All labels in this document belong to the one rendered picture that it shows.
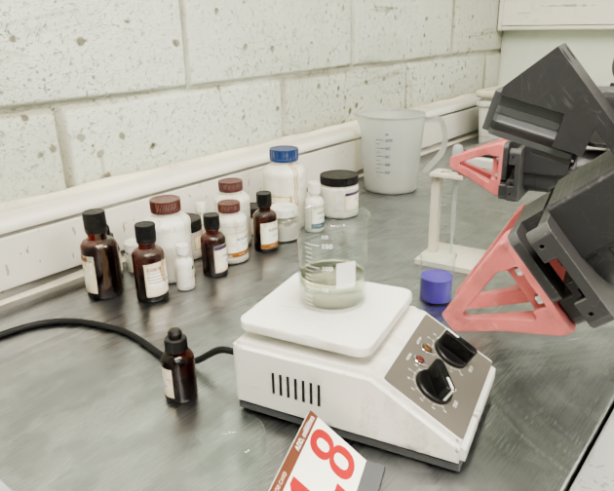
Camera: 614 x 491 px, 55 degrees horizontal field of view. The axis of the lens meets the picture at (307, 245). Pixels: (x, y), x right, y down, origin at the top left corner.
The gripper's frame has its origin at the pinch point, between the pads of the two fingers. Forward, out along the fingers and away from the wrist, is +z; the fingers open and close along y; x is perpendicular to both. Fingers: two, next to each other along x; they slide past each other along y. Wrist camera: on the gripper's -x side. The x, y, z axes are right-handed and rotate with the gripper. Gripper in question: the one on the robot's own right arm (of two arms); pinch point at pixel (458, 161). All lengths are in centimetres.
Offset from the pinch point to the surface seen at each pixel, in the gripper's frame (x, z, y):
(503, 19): -17, 25, -112
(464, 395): 10.6, -13.2, 35.8
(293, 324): 5.2, -0.2, 40.7
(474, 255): 13.4, -2.7, -1.0
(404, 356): 7.7, -8.5, 36.9
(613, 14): -17, -4, -108
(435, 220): 8.5, 2.6, 0.6
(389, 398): 8.7, -9.3, 41.7
